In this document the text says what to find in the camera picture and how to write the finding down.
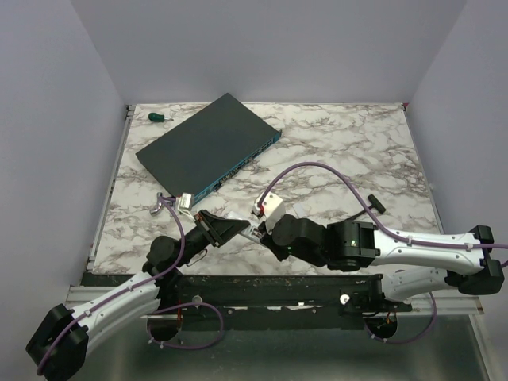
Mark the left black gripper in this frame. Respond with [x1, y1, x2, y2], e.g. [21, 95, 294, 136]
[175, 210, 249, 268]

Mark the white remote control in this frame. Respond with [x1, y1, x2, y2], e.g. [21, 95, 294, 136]
[225, 211, 263, 244]

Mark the white battery cover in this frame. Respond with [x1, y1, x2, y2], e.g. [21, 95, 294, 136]
[293, 204, 306, 218]

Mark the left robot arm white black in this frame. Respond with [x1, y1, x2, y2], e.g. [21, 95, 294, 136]
[25, 210, 250, 380]

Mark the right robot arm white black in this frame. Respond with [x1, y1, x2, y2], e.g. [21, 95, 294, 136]
[251, 214, 505, 312]

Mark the chrome metal fitting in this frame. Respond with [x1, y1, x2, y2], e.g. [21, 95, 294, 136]
[149, 192, 175, 216]

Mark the black rectangular bar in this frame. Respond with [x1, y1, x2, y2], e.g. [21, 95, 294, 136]
[348, 194, 386, 221]

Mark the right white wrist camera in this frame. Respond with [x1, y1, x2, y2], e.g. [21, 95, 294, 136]
[252, 192, 286, 221]

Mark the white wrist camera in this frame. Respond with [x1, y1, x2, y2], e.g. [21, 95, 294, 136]
[175, 192, 194, 214]
[252, 192, 286, 221]

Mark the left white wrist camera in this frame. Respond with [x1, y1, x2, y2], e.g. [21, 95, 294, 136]
[175, 192, 194, 214]

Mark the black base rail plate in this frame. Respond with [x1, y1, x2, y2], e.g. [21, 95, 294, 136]
[147, 275, 432, 339]

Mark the dark network switch blue front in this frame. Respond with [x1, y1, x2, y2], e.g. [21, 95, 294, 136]
[136, 94, 282, 203]

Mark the green handled screwdriver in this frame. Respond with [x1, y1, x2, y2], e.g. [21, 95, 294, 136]
[148, 112, 172, 123]

